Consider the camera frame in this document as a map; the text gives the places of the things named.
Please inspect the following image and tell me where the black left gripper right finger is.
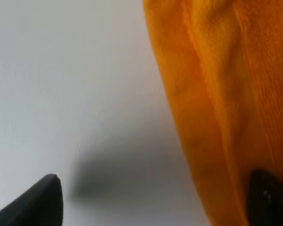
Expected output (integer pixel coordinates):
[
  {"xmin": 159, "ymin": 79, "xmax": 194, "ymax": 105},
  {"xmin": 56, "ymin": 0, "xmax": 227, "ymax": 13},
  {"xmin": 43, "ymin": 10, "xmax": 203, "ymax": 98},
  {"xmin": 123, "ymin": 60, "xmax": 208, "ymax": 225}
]
[{"xmin": 246, "ymin": 169, "xmax": 283, "ymax": 226}]

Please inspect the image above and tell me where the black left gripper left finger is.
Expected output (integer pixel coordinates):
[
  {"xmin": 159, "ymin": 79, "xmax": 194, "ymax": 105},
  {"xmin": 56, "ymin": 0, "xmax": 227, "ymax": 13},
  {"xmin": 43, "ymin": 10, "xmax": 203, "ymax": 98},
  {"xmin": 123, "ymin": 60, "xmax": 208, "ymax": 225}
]
[{"xmin": 0, "ymin": 174, "xmax": 64, "ymax": 226}]

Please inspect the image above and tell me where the orange terry towel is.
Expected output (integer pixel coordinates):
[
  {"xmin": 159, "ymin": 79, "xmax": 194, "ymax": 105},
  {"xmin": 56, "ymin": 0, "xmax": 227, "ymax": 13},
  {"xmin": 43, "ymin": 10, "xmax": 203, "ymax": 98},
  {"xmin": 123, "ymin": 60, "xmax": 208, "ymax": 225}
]
[{"xmin": 144, "ymin": 0, "xmax": 283, "ymax": 226}]

